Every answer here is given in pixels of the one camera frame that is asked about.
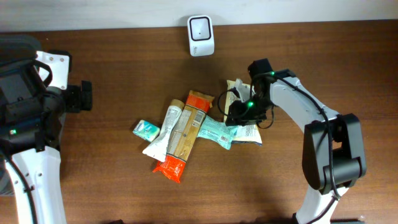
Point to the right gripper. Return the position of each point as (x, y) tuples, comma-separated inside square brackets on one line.
[(239, 115)]

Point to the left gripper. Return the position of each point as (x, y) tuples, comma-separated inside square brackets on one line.
[(80, 101)]

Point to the yellow white snack bag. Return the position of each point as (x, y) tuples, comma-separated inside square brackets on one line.
[(245, 134)]

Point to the teal wet wipes pack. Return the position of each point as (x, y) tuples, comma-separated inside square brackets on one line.
[(218, 132)]

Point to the red spaghetti packet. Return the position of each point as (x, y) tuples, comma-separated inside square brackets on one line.
[(184, 134)]

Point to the small teal tissue pack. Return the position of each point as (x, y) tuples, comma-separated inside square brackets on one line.
[(146, 130)]

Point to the white tube with beige cap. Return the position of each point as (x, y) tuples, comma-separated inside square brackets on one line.
[(157, 149)]

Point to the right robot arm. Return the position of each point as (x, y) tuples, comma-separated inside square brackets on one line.
[(333, 157)]

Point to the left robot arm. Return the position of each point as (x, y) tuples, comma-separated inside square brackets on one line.
[(35, 179)]

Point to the white barcode scanner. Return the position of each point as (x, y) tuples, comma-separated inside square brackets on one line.
[(200, 36)]

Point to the grey plastic mesh basket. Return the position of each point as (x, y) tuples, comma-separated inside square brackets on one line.
[(32, 115)]

